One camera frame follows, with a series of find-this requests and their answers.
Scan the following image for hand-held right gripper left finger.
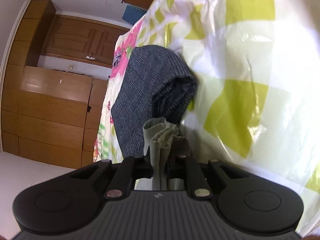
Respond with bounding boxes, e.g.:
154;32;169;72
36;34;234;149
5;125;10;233
71;156;153;199

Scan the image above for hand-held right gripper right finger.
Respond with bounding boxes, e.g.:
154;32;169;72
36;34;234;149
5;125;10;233
167;155;240;197

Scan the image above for grey-green pants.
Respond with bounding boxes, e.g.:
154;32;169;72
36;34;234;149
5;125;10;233
142;117;193;191

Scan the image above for dark grey folded garment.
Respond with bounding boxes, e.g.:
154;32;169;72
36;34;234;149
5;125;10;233
111;45;198;158

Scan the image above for brown wooden wardrobe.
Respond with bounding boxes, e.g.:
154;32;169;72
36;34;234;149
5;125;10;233
0;0;111;168

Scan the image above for cartoon printed quilt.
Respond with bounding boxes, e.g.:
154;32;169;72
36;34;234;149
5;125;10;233
92;20;148;163

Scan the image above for yellow-green checked plastic sheet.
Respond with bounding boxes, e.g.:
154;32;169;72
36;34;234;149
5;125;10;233
135;0;320;238

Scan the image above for brown wooden door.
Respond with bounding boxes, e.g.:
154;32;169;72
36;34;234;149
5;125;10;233
41;14;130;68

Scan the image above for blue foam mat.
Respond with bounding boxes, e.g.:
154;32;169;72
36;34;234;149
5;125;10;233
122;4;147;27

